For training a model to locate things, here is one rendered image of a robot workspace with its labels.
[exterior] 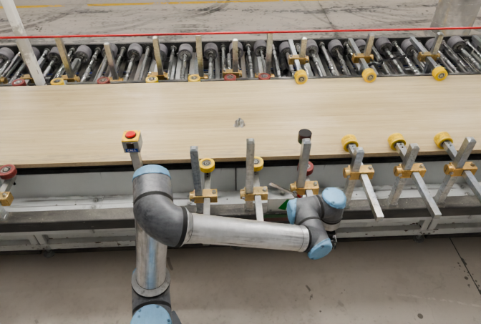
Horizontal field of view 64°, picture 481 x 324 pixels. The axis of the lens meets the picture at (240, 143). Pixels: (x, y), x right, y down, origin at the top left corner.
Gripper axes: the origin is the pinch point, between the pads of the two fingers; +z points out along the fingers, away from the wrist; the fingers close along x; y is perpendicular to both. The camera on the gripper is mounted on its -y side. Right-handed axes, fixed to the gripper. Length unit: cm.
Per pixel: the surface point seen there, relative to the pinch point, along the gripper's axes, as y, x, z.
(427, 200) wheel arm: -12, 49, -13
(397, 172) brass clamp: -30, 42, -13
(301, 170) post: -30.6, -4.8, -16.3
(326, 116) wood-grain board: -83, 20, -7
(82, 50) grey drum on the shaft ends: -180, -148, -3
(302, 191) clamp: -29.9, -3.1, -2.5
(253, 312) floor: -10, -27, 83
